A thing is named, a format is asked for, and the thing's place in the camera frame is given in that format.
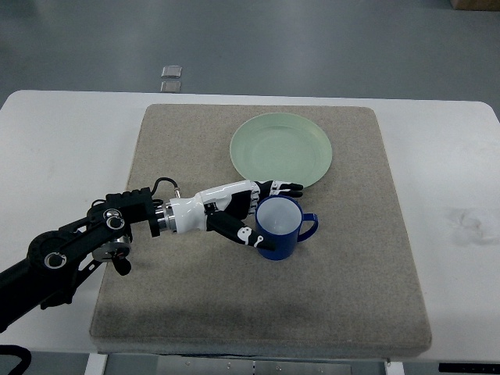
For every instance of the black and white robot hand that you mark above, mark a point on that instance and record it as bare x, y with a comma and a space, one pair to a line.
223, 209

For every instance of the blue mug white inside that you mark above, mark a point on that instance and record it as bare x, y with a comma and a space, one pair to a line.
281, 220

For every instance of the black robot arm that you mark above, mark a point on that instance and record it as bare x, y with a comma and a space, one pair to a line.
59, 261

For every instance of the light green plate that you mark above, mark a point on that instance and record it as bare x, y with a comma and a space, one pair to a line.
281, 146

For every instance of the lower metal floor plate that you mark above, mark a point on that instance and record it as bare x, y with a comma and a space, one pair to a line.
170, 86

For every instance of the metal floor plate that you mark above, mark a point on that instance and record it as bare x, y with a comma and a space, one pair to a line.
171, 72
170, 86

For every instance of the upper metal floor plate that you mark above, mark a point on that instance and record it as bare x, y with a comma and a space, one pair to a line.
171, 72

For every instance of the cardboard box corner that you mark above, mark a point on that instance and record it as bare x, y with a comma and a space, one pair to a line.
476, 5

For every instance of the metal table frame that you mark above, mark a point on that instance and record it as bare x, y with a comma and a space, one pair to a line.
97, 363

